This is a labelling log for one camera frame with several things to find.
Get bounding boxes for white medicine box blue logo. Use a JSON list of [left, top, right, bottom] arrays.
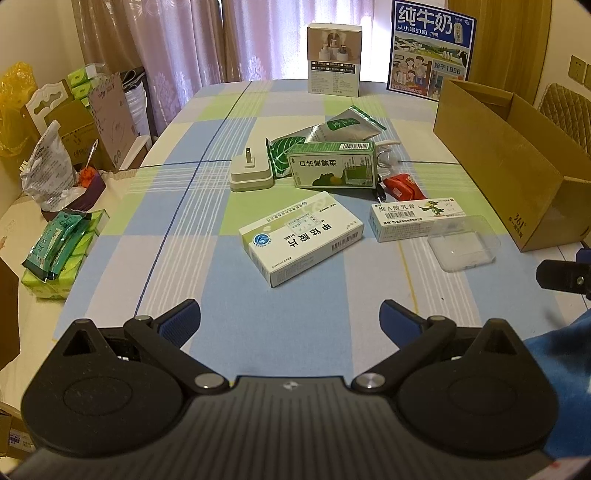
[[238, 191, 365, 288]]

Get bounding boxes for green and white carton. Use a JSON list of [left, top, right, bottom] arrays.
[[286, 141, 377, 190]]

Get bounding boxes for white product box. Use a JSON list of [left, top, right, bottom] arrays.
[[307, 23, 363, 98]]

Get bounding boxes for quilted tan chair cushion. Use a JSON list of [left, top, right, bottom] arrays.
[[537, 83, 591, 155]]

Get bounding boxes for purple box with orange item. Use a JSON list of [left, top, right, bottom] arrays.
[[41, 167, 108, 223]]

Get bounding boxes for white power adapter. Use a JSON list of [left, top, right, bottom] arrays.
[[229, 148, 274, 193]]

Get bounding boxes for pink curtain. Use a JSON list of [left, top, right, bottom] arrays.
[[73, 0, 399, 136]]

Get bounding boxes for blue clothing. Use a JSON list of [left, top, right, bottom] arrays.
[[522, 318, 591, 418]]

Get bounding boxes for cream side table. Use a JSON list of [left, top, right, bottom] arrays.
[[0, 135, 154, 370]]

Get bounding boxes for brown cardboard sheet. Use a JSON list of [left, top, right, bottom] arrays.
[[87, 71, 138, 171]]

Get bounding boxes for white ointment box crocodile print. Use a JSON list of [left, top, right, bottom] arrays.
[[369, 198, 459, 243]]

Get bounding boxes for blue milk carton case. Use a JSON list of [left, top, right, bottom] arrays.
[[386, 0, 477, 100]]

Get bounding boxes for green tissue packs in wrap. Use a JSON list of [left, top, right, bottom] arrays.
[[68, 64, 108, 100]]

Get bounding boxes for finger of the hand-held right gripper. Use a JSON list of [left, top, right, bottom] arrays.
[[536, 259, 591, 300]]

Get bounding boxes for white crinkled plastic bag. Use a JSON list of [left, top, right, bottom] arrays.
[[21, 120, 80, 209]]

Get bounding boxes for desktop with checked tablecloth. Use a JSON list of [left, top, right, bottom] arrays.
[[54, 79, 559, 370]]

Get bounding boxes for red candy packet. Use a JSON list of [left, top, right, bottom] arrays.
[[382, 173, 428, 200]]

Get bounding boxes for clear plastic case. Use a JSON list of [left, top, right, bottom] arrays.
[[427, 215, 502, 274]]

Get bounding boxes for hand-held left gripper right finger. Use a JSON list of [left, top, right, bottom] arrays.
[[351, 298, 525, 396]]

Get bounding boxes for stack of green tissue packs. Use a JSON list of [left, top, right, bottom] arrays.
[[21, 209, 110, 302]]

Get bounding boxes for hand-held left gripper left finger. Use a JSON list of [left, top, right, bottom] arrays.
[[55, 298, 228, 396]]

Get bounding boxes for yellow plastic bag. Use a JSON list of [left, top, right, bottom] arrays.
[[0, 62, 40, 158]]

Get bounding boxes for brown cardboard box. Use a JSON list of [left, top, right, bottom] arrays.
[[433, 78, 591, 253]]

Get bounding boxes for wooden door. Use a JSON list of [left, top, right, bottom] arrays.
[[447, 0, 553, 103]]

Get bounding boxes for white cardboard carry handle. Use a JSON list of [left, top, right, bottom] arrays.
[[25, 78, 75, 127]]

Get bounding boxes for green leaf print pouch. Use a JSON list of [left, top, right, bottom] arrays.
[[265, 134, 324, 179]]

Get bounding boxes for silver pouch with green label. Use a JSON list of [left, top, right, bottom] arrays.
[[305, 105, 387, 145]]

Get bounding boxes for clear plastic bag with cable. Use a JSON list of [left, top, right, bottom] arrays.
[[375, 137, 403, 185]]

